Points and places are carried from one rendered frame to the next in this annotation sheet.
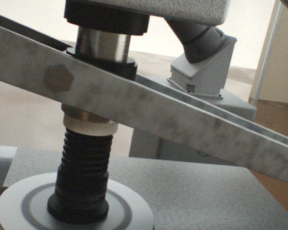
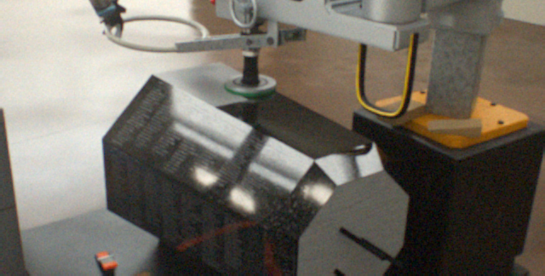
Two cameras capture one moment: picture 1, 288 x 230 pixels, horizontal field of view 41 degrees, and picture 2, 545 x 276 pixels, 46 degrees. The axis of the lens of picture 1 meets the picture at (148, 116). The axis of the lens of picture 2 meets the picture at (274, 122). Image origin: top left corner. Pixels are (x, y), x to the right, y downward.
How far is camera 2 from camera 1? 289 cm
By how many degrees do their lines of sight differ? 105
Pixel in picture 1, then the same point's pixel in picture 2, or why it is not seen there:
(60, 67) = not seen: hidden behind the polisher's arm
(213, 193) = (193, 76)
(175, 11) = not seen: hidden behind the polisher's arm
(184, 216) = (220, 78)
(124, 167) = (197, 89)
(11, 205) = (264, 87)
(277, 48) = not seen: outside the picture
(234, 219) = (209, 72)
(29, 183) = (249, 89)
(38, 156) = (216, 101)
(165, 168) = (184, 84)
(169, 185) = (200, 82)
